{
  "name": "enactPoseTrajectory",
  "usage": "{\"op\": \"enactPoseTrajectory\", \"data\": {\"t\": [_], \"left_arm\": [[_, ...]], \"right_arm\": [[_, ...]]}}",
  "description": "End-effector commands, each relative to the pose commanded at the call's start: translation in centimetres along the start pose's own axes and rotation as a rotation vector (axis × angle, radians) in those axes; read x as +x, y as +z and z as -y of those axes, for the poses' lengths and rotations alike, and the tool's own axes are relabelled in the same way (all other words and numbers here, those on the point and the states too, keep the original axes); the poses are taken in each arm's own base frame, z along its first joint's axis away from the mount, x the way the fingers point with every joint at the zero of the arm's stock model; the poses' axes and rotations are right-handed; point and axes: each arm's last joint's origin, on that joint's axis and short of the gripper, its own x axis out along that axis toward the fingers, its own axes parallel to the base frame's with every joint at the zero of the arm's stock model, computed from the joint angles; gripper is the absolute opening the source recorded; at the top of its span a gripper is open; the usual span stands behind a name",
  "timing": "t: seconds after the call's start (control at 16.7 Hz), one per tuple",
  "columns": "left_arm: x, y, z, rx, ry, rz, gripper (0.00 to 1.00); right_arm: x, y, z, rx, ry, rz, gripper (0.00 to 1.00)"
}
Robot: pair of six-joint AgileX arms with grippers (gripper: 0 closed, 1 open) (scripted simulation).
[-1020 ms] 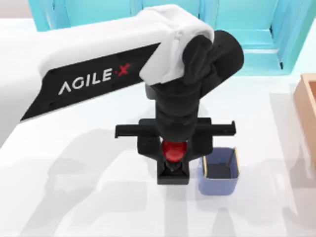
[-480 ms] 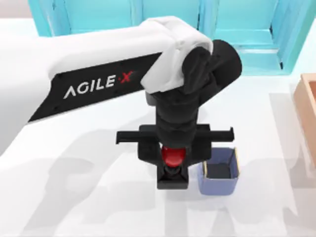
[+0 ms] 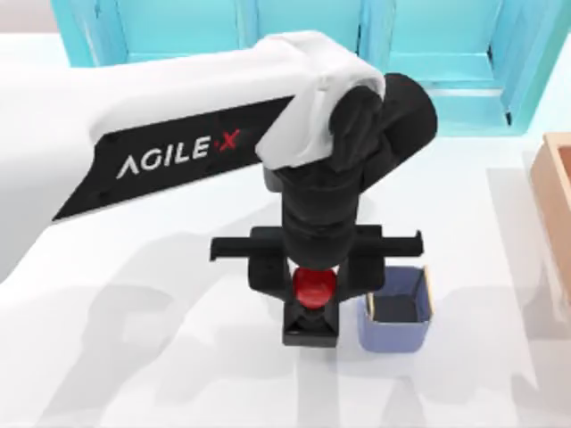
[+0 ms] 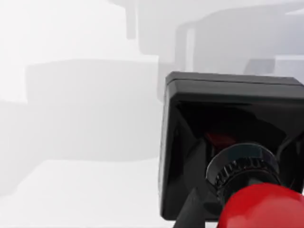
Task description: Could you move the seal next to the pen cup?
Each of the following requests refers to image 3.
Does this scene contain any red knob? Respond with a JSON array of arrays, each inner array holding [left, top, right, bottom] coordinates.
[[281, 266, 341, 349]]

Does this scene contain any blue square plant pot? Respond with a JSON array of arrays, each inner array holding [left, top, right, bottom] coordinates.
[[355, 265, 435, 354]]

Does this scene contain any shallow salmon-coloured box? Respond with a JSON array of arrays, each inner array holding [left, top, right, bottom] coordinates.
[[529, 131, 571, 333]]

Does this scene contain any light blue rack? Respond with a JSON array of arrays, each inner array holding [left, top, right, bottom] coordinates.
[[48, 0, 571, 135]]

